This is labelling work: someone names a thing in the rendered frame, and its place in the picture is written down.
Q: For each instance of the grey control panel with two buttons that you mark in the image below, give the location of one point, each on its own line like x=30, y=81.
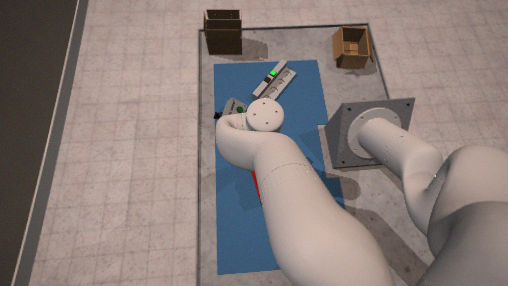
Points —
x=233, y=106

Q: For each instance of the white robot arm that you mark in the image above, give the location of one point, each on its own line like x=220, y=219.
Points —
x=317, y=243

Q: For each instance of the blue flat mat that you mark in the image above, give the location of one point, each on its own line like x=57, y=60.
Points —
x=243, y=243

